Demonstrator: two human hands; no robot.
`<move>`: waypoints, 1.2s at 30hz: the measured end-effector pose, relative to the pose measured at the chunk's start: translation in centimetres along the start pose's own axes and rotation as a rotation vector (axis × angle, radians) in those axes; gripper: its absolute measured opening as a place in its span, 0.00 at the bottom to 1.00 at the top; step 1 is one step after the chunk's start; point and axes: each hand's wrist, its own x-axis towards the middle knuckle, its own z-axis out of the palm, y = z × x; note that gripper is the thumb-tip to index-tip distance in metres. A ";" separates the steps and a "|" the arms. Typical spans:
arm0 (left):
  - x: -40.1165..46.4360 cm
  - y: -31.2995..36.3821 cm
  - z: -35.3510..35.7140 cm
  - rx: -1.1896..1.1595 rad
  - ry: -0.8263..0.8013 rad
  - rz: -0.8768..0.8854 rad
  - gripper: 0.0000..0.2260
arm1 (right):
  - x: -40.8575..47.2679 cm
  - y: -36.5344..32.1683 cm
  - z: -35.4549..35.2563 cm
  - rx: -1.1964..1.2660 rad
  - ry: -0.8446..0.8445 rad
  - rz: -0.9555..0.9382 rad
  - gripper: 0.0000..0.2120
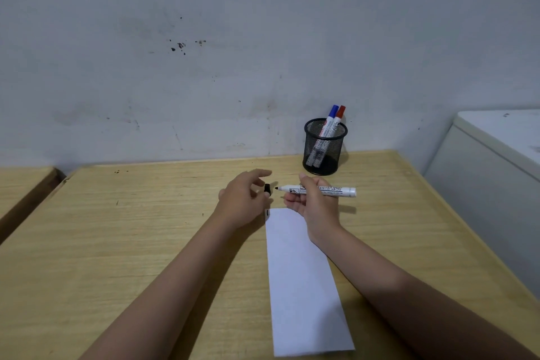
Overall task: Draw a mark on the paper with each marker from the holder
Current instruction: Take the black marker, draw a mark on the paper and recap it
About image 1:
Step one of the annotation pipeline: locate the person's right hand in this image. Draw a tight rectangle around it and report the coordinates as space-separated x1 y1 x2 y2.
283 174 341 245

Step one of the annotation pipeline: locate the person's left hand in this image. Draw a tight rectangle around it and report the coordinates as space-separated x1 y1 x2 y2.
213 168 273 232

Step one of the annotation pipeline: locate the black marker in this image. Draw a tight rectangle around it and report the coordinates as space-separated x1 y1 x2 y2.
274 183 357 199

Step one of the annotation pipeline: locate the black mesh pen holder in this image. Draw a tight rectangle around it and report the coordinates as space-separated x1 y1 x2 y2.
302 118 349 177

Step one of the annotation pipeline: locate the white paper strip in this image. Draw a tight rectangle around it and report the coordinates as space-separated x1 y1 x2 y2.
264 208 356 358

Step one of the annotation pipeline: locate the red marker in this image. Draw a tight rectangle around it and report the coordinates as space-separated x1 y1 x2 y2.
314 105 347 169

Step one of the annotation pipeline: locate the blue marker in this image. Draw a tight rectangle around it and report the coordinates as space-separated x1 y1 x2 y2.
305 104 340 167

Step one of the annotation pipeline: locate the person's right forearm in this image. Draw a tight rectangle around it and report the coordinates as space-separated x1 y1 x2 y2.
310 222 537 360

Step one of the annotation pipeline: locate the person's left forearm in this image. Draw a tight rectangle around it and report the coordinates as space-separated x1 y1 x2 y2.
80 216 262 360

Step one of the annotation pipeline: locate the white cabinet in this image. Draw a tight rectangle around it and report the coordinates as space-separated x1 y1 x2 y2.
423 109 540 302

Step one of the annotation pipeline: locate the light wooden table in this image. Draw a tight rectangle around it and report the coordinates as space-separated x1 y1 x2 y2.
0 166 64 245

